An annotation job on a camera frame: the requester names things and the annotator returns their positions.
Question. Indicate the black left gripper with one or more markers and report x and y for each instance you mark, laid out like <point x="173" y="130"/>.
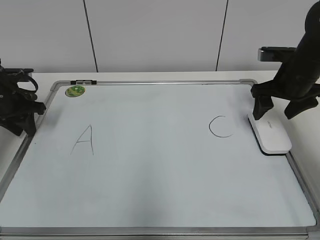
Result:
<point x="12" y="97"/>

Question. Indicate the green round magnet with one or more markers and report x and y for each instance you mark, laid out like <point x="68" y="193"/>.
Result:
<point x="75" y="91"/>

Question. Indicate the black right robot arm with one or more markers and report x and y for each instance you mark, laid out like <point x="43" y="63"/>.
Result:
<point x="310" y="40"/>

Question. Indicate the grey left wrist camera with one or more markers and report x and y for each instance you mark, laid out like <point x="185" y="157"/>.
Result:
<point x="18" y="71"/>

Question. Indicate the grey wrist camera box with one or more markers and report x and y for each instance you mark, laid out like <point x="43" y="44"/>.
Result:
<point x="275" y="54"/>

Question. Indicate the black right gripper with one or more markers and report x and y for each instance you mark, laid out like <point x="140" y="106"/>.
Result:
<point x="293" y="80"/>

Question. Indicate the black marker pen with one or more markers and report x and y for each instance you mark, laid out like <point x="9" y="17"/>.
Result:
<point x="83" y="82"/>

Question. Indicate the white whiteboard eraser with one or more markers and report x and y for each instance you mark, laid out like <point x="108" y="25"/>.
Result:
<point x="270" y="133"/>

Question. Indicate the aluminium framed whiteboard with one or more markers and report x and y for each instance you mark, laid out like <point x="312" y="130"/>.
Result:
<point x="152" y="160"/>

